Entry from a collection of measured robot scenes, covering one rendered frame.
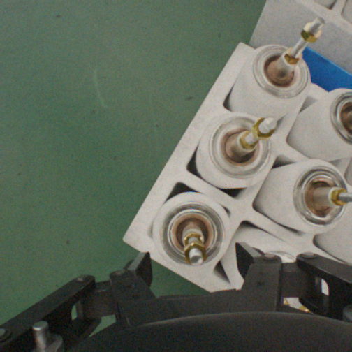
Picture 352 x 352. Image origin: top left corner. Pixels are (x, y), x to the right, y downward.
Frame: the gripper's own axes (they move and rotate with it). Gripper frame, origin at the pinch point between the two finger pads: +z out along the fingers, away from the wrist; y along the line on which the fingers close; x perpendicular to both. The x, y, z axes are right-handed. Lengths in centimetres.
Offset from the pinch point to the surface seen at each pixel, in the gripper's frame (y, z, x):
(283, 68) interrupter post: 13.3, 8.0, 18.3
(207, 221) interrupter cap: 2.1, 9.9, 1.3
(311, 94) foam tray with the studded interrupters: 23.2, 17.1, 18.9
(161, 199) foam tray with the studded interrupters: -3.8, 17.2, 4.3
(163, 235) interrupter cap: -3.2, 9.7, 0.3
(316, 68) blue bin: 33, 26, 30
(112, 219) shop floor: -18.7, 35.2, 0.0
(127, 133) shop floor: -13.0, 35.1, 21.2
